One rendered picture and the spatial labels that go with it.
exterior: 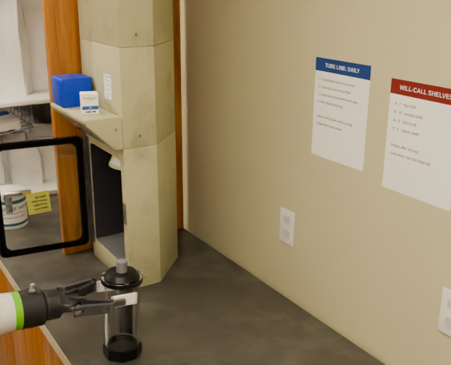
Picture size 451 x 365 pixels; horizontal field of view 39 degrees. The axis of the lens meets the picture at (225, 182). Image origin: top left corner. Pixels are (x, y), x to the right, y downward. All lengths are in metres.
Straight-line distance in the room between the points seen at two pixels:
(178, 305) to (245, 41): 0.86
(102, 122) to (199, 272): 0.64
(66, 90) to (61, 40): 0.22
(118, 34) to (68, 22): 0.37
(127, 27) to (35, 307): 0.81
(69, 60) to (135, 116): 0.40
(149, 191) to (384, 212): 0.74
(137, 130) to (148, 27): 0.30
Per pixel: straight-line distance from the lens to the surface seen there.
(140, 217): 2.00
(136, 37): 1.88
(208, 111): 2.29
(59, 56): 2.19
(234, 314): 1.93
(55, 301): 1.59
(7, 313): 1.56
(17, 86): 3.12
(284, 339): 1.83
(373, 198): 1.68
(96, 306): 1.59
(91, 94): 1.93
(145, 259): 2.07
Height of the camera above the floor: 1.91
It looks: 18 degrees down
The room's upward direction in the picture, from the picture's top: straight up
